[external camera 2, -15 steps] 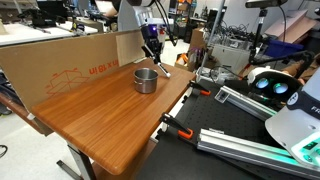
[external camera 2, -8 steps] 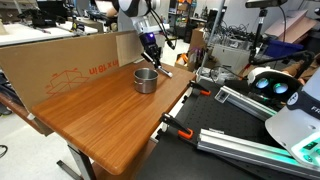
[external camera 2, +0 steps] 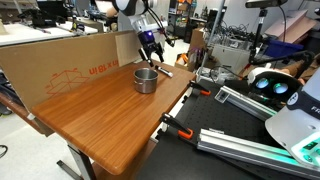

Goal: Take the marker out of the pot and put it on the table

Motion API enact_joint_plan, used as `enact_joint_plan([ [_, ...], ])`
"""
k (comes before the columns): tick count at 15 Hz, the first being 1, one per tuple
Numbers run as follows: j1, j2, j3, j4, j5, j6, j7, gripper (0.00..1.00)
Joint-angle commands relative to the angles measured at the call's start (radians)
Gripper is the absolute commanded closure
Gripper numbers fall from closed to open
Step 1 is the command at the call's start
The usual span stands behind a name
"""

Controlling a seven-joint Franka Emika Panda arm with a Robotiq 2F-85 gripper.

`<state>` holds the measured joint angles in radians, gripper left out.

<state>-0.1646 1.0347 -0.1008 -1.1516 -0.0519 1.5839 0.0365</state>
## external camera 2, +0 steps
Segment black purple gripper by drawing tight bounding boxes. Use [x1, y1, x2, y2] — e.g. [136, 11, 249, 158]
[137, 29, 166, 68]

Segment black Expo marker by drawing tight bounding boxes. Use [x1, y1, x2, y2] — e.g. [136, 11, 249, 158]
[154, 65, 174, 78]

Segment small stainless steel pot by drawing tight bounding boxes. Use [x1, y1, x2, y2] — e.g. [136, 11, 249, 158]
[133, 67, 160, 95]

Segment orange box of items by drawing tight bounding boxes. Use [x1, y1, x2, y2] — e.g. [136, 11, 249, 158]
[174, 52, 198, 72]

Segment grey office chair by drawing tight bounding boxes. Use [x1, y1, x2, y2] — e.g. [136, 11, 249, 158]
[117, 13, 139, 33]

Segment dark storage shelf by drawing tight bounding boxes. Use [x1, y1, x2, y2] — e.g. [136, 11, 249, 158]
[166, 0, 198, 38]

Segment brown cardboard box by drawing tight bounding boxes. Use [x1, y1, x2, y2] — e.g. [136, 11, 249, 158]
[189, 27, 208, 52]

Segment small black orange spring clamp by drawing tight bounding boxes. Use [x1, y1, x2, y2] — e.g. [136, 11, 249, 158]
[187, 80, 212, 97]

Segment seated person in dark shirt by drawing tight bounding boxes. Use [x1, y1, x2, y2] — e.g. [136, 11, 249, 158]
[94, 0, 120, 18]

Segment silver metal pole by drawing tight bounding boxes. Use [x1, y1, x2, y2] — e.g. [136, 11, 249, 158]
[195, 0, 228, 83]

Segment large black orange spring clamp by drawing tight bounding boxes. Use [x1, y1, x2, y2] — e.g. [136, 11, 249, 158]
[159, 112, 195, 140]

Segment white equipment box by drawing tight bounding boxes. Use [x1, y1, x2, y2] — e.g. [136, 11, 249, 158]
[211, 43, 252, 74]

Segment black perforated breadboard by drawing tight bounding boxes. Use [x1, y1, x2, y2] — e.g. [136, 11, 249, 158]
[134, 78, 320, 180]

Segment brown cardboard box panel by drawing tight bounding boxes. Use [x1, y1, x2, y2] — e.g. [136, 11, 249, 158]
[0, 29, 147, 113]

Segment white VR headset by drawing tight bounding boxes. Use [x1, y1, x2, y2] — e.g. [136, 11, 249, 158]
[246, 67, 303, 105]

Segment black device on workbench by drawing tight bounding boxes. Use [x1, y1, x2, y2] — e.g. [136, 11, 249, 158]
[18, 8, 67, 29]

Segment grey metal table leg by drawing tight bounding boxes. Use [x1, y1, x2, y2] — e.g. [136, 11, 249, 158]
[55, 143, 98, 180]

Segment white workbench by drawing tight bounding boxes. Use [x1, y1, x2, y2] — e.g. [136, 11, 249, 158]
[0, 21, 99, 48]

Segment blue plastic bin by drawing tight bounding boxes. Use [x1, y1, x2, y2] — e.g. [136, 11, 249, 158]
[265, 39, 305, 58]

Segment flat cardboard sheets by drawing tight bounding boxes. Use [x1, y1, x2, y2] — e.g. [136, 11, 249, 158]
[264, 9, 319, 39]

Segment dark wooden side table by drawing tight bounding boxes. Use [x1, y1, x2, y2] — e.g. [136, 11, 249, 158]
[0, 91, 54, 137]

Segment person in brown jacket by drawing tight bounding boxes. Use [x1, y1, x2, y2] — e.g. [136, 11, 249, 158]
[281, 53, 320, 83]

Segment short aluminium extrusion rail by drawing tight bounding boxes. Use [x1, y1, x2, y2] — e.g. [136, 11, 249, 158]
[214, 85, 278, 122]

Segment black camera stand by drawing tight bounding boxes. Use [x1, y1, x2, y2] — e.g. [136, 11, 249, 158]
[249, 7, 316, 79]

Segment long aluminium extrusion rail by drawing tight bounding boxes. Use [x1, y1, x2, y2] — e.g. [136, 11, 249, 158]
[196, 128, 320, 179]

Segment black camera on stand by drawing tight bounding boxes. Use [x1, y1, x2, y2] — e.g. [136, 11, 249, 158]
[245, 0, 288, 9]

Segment black floor cable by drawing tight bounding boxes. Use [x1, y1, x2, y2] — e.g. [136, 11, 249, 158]
[0, 144, 9, 160]

